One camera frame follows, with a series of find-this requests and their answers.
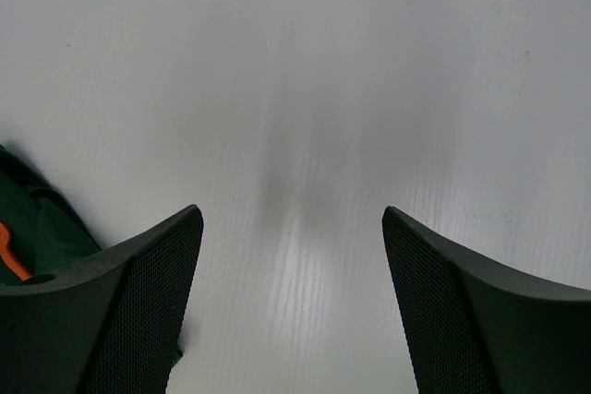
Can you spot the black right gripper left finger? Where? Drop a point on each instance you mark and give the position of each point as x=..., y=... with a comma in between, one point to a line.
x=108, y=323

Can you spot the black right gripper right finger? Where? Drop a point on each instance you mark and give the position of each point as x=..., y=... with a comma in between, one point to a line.
x=474, y=325

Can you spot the orange plastic fork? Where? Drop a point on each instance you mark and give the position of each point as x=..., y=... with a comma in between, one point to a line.
x=8, y=256

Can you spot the green cloth napkin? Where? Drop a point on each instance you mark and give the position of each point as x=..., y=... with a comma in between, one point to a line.
x=45, y=232

